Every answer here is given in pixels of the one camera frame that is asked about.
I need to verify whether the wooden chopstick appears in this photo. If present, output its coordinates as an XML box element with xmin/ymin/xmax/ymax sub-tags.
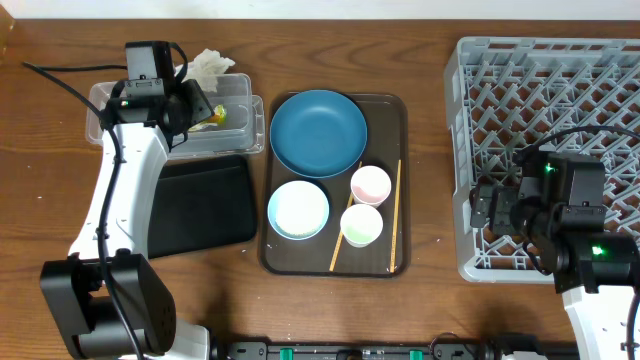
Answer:
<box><xmin>389</xmin><ymin>159</ymin><xmax>402</xmax><ymax>274</ymax></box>
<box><xmin>328</xmin><ymin>192</ymin><xmax>355</xmax><ymax>272</ymax></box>

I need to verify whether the black tray bin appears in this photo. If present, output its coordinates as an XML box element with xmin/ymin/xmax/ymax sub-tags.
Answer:
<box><xmin>148</xmin><ymin>155</ymin><xmax>258</xmax><ymax>259</ymax></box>

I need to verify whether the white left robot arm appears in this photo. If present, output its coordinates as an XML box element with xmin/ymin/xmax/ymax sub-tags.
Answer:
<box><xmin>40</xmin><ymin>78</ymin><xmax>213</xmax><ymax>359</ymax></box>

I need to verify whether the dark blue plate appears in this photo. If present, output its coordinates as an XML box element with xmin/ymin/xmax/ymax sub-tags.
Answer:
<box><xmin>270</xmin><ymin>90</ymin><xmax>368</xmax><ymax>179</ymax></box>

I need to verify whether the right wooden chopstick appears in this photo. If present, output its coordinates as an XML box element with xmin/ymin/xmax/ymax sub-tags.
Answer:
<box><xmin>389</xmin><ymin>159</ymin><xmax>402</xmax><ymax>274</ymax></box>

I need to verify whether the black rail with green clamps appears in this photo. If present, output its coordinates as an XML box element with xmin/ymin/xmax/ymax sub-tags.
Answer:
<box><xmin>214</xmin><ymin>339</ymin><xmax>581</xmax><ymax>360</ymax></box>

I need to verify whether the white cup green inside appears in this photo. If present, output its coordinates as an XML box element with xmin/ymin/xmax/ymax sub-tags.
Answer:
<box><xmin>345</xmin><ymin>204</ymin><xmax>384</xmax><ymax>248</ymax></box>

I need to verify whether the grey dishwasher rack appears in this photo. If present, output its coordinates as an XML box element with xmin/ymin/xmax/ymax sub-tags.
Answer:
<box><xmin>444</xmin><ymin>37</ymin><xmax>639</xmax><ymax>284</ymax></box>

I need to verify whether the brown serving tray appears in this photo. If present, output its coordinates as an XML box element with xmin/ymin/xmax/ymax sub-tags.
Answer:
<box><xmin>258</xmin><ymin>93</ymin><xmax>411</xmax><ymax>278</ymax></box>

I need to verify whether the light blue small bowl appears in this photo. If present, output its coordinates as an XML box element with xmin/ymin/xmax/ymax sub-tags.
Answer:
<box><xmin>267</xmin><ymin>180</ymin><xmax>330</xmax><ymax>241</ymax></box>

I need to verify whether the crumpled white tissue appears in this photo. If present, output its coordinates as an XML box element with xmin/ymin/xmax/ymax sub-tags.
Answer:
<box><xmin>185</xmin><ymin>49</ymin><xmax>235</xmax><ymax>92</ymax></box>

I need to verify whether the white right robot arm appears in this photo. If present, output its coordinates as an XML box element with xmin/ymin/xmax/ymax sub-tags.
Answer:
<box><xmin>470</xmin><ymin>151</ymin><xmax>639</xmax><ymax>359</ymax></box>

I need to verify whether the left wooden chopstick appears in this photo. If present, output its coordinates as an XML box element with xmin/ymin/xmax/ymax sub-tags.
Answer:
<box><xmin>328</xmin><ymin>192</ymin><xmax>355</xmax><ymax>272</ymax></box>

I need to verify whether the white cup pink inside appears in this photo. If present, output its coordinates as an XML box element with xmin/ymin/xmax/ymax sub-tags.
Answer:
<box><xmin>350</xmin><ymin>165</ymin><xmax>392</xmax><ymax>208</ymax></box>

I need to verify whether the yellow snack wrapper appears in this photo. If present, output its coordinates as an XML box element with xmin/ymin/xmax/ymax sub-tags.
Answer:
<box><xmin>189</xmin><ymin>105</ymin><xmax>227</xmax><ymax>132</ymax></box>

